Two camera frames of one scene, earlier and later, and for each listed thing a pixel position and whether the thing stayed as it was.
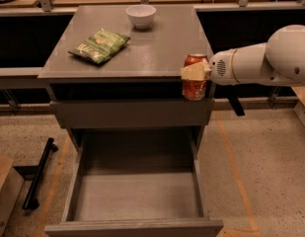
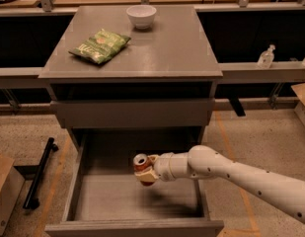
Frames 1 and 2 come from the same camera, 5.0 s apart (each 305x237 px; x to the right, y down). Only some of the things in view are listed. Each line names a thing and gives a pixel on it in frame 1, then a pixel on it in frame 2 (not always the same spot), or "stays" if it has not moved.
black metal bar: [31, 200] stays
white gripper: [220, 68] -> [163, 167]
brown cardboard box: [8, 187] stays
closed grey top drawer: [133, 113] stays
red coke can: [194, 90] -> [141, 163]
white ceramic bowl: [142, 15] stays
